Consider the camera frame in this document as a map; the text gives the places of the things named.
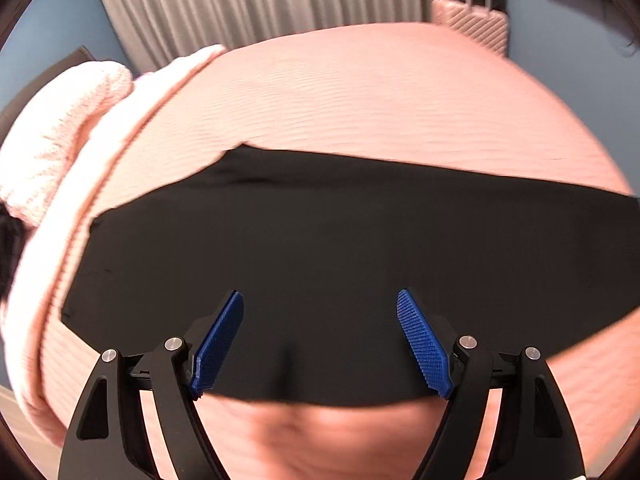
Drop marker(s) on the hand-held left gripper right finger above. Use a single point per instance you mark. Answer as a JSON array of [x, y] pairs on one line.
[[422, 340]]

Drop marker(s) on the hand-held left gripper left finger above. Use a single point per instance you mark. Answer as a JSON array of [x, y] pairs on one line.
[[220, 340]]

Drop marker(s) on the black pants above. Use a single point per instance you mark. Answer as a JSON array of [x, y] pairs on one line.
[[320, 260]]

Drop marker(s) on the pale pink knitted pillow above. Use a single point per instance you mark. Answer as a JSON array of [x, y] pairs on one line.
[[55, 130]]

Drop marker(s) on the dark headboard panel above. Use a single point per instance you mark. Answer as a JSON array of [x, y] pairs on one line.
[[47, 80]]

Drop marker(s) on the pink hard-shell suitcase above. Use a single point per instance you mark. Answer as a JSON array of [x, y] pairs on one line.
[[472, 22]]

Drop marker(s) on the grey pleated curtain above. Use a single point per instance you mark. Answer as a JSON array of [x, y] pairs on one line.
[[260, 5]]

